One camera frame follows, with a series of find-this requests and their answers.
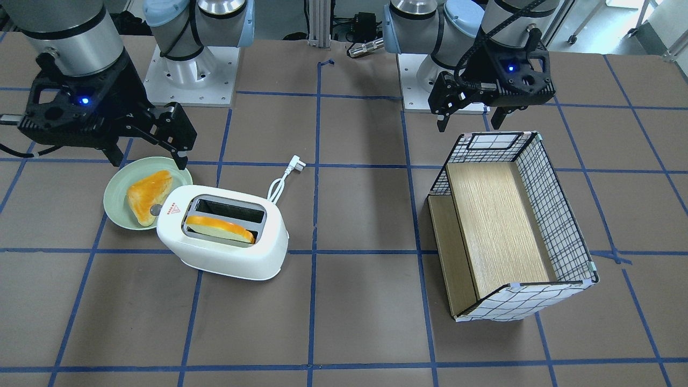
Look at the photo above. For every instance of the wire basket with wooden shelf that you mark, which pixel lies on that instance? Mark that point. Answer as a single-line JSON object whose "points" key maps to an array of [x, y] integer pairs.
{"points": [[508, 242]]}

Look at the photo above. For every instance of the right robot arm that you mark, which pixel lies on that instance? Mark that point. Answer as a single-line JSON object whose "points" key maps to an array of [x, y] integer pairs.
{"points": [[85, 39]]}

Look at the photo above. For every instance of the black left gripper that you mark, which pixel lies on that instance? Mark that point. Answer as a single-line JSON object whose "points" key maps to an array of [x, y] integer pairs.
{"points": [[480, 70]]}

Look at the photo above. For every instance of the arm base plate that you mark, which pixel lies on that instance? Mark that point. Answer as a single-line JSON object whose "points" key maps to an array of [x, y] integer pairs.
{"points": [[417, 73], [205, 81]]}

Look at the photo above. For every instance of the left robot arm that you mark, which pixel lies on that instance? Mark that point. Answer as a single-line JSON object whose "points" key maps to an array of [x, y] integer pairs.
{"points": [[452, 31]]}

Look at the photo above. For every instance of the bread slice on plate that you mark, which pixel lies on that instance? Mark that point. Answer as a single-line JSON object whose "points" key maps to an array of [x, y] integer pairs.
{"points": [[147, 192]]}

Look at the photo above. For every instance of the white two-slot toaster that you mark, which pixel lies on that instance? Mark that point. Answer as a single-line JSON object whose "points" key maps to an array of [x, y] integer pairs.
{"points": [[260, 261]]}

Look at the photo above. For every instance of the aluminium frame post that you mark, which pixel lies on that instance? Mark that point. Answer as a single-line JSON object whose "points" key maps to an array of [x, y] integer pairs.
{"points": [[319, 15]]}

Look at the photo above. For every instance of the light green plate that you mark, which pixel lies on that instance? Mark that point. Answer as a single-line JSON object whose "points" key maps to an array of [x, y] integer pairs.
{"points": [[115, 196]]}

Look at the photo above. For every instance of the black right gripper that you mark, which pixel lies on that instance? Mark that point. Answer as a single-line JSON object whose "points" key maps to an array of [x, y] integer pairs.
{"points": [[127, 86]]}

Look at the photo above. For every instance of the bread slice in toaster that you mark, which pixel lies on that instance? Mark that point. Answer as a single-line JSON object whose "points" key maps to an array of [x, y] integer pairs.
{"points": [[220, 229]]}

